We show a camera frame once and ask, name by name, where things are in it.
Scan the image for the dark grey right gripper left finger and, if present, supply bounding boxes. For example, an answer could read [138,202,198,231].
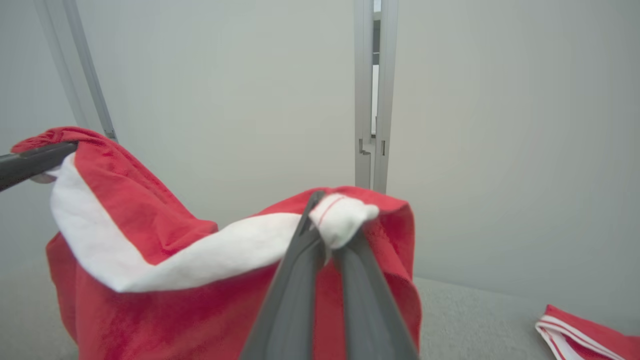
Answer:
[240,190,329,360]

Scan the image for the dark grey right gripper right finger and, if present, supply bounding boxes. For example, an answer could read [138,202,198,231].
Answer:
[332,227,420,360]

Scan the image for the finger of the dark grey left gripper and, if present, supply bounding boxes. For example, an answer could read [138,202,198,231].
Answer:
[0,141,79,193]

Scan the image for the red shorts with white stripe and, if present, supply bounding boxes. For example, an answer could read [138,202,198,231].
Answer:
[10,126,424,360]

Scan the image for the red jersey shirt with lettering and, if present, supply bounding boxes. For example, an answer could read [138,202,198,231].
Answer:
[534,304,640,360]

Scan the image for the slanted grey partition frame strip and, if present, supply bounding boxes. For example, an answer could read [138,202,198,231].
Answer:
[33,0,119,144]

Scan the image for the grey partition post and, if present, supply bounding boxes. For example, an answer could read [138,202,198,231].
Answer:
[353,0,400,195]

